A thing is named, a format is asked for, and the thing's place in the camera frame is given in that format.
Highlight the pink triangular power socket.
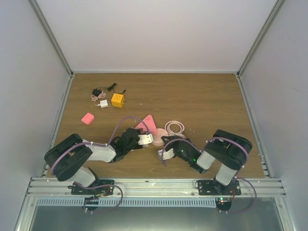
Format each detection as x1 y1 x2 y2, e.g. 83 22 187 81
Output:
135 115 157 135

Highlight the round pink power strip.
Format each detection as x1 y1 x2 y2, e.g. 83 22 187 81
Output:
151 120 186 147

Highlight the yellow cube socket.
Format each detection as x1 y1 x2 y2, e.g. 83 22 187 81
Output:
111 93 125 108

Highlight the white usb charger plug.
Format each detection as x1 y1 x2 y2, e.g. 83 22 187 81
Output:
99 100 111 108

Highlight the pink plug adapter block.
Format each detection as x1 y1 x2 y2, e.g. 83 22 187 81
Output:
81 113 95 125

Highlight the pink usb cable bundle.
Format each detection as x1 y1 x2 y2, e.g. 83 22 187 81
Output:
90 92 108 106

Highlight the black power adapter with cable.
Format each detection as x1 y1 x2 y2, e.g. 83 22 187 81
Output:
92 83 117 96

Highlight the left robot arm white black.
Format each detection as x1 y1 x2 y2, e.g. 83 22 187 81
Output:
44 128 153 194

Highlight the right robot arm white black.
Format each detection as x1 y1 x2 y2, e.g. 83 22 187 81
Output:
158 129 253 195

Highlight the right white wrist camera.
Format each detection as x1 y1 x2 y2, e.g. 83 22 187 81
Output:
158 148 175 160

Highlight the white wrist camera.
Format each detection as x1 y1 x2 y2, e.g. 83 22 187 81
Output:
138 134 154 146
158 148 175 160

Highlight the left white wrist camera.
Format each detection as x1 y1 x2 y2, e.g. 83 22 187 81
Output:
138 134 154 146

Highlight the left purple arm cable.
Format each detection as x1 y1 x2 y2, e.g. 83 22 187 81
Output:
50 115 150 215

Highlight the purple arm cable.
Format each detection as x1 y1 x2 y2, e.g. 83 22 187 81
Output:
161 137 258 215
50 115 150 215

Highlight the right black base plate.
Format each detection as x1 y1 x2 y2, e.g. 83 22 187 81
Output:
195 180 242 196

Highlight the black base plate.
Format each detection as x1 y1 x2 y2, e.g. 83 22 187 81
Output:
195 180 242 196
68 179 115 196

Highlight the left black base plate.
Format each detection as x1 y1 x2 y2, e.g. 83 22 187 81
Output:
68 179 115 196

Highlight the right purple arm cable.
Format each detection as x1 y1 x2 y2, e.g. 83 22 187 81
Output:
161 137 258 215

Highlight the slotted grey cable duct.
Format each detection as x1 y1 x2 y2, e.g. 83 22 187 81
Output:
36 197 216 208

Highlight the aluminium front rail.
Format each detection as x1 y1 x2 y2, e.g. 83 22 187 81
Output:
26 178 286 198

